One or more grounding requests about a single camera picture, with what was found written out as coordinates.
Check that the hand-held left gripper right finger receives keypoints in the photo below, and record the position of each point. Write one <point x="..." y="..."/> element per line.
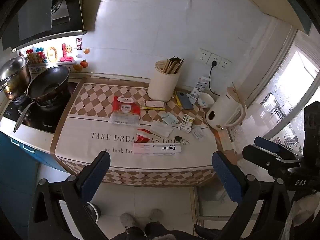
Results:
<point x="226" y="177"/>

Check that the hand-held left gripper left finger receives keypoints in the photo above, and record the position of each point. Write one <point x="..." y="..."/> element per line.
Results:
<point x="96" y="177"/>

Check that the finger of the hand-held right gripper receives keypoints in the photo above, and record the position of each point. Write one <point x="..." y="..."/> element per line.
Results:
<point x="262" y="142"/>
<point x="260" y="155"/>

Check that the large pale green sachet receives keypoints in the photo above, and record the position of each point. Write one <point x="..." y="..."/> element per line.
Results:
<point x="173" y="120"/>

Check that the small pale green sachet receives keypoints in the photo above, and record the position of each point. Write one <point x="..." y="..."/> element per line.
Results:
<point x="165" y="115"/>

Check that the dark round container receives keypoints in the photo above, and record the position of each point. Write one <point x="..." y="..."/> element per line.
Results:
<point x="95" y="212"/>

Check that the cream electric kettle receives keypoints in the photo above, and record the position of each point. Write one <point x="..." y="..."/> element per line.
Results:
<point x="225" y="112"/>

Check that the checkered counter mat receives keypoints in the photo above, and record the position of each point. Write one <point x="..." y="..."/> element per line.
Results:
<point x="87" y="130"/>

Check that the small white packet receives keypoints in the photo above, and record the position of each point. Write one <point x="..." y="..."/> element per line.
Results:
<point x="198" y="132"/>

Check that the grey slipper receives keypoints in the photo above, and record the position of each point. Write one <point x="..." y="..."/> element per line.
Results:
<point x="155" y="215"/>
<point x="127" y="221"/>

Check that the window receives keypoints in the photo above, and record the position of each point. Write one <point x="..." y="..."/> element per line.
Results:
<point x="287" y="92"/>

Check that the red torn wrapper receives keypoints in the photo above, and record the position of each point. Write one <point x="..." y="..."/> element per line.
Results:
<point x="143" y="138"/>

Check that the small black scrap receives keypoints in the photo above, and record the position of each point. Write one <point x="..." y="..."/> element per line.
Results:
<point x="178" y="139"/>

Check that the long white toothpaste box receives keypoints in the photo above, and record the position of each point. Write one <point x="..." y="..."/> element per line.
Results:
<point x="157" y="149"/>

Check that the small white medicine box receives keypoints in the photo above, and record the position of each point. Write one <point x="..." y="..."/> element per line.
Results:
<point x="187" y="122"/>

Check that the white dotted bowl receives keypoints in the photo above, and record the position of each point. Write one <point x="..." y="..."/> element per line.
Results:
<point x="206" y="101"/>

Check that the red snack packet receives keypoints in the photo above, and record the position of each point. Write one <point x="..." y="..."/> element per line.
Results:
<point x="125" y="110"/>

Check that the blue kitchen cabinet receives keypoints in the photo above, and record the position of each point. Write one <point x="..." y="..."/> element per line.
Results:
<point x="22" y="165"/>

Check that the black gas stove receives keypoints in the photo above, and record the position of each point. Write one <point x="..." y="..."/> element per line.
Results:
<point x="42" y="120"/>

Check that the white crumpled wrapper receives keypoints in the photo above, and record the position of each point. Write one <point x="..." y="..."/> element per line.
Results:
<point x="161" y="128"/>

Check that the white printed carton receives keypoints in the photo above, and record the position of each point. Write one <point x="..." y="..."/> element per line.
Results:
<point x="200" y="85"/>

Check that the grey smartphone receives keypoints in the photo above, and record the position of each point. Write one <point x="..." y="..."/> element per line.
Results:
<point x="185" y="100"/>

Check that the yellow flat case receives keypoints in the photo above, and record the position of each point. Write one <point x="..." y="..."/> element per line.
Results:
<point x="178" y="101"/>

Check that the pink and yellow box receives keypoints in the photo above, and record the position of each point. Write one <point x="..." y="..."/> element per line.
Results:
<point x="153" y="104"/>

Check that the black wok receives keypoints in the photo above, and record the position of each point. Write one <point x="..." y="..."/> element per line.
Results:
<point x="47" y="85"/>

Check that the cream chopstick holder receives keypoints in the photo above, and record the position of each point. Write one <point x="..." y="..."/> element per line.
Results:
<point x="162" y="86"/>

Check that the bundle of wooden chopsticks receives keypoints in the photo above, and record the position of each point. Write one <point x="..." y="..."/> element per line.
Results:
<point x="172" y="65"/>

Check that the steel cooking pot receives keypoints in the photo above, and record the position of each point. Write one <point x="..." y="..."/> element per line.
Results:
<point x="13" y="77"/>

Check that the black range hood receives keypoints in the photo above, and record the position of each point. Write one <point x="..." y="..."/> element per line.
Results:
<point x="37" y="12"/>

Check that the white wall socket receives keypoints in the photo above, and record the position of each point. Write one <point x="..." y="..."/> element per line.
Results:
<point x="216" y="58"/>
<point x="203" y="55"/>
<point x="225" y="63"/>

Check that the colourful wall stickers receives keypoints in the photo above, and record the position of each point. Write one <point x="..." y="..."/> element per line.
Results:
<point x="53" y="53"/>

